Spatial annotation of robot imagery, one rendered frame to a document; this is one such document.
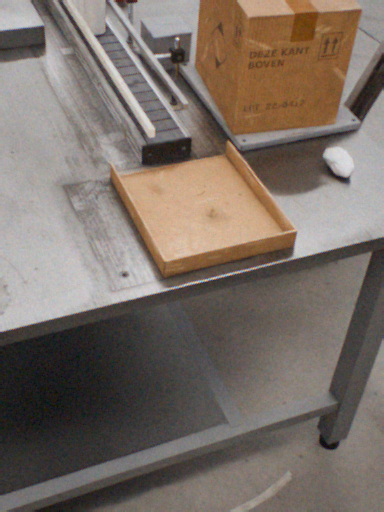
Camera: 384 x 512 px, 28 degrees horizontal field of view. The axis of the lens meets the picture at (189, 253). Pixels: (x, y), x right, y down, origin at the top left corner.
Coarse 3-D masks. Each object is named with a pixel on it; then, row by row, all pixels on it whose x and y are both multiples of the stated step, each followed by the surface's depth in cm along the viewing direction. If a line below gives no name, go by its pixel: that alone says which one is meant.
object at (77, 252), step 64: (192, 0) 214; (0, 64) 181; (64, 64) 183; (0, 128) 162; (64, 128) 163; (192, 128) 167; (0, 192) 146; (64, 192) 147; (320, 192) 153; (0, 256) 133; (64, 256) 134; (128, 256) 135; (256, 256) 138; (320, 256) 140; (0, 320) 122; (64, 320) 125
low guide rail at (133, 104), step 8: (64, 0) 191; (72, 8) 186; (72, 16) 187; (80, 16) 184; (80, 24) 182; (88, 32) 178; (88, 40) 178; (96, 40) 176; (96, 48) 173; (104, 56) 170; (104, 64) 170; (112, 64) 168; (112, 72) 166; (120, 80) 163; (120, 88) 163; (128, 96) 159; (128, 104) 160; (136, 104) 157; (136, 112) 156; (144, 120) 153; (144, 128) 153; (152, 128) 151; (152, 136) 152
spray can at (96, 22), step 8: (88, 0) 178; (96, 0) 178; (104, 0) 180; (88, 8) 179; (96, 8) 179; (104, 8) 181; (88, 16) 181; (96, 16) 180; (104, 16) 182; (88, 24) 182; (96, 24) 182; (104, 24) 183; (96, 32) 183; (104, 32) 185
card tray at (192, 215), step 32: (224, 160) 158; (128, 192) 142; (160, 192) 149; (192, 192) 150; (224, 192) 150; (256, 192) 150; (160, 224) 142; (192, 224) 142; (224, 224) 143; (256, 224) 144; (288, 224) 140; (160, 256) 131; (192, 256) 131; (224, 256) 135
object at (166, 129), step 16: (80, 32) 185; (112, 32) 186; (112, 48) 180; (128, 64) 175; (112, 80) 170; (128, 80) 170; (144, 80) 171; (144, 96) 166; (128, 112) 161; (144, 112) 161; (160, 112) 161; (160, 128) 157; (176, 128) 157
